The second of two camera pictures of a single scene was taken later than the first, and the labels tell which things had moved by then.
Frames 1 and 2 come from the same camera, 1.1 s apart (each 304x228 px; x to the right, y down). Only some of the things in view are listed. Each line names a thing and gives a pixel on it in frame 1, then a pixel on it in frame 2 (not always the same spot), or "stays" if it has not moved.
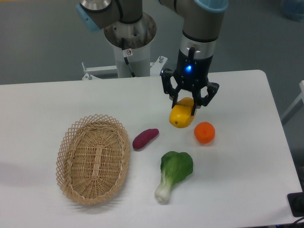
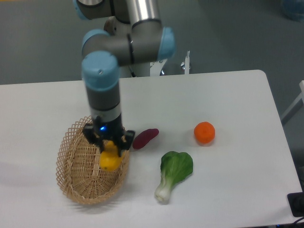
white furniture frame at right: (298, 103) stays
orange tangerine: (204, 132) stays
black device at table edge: (296, 202) stays
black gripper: (192, 74) -> (113, 129)
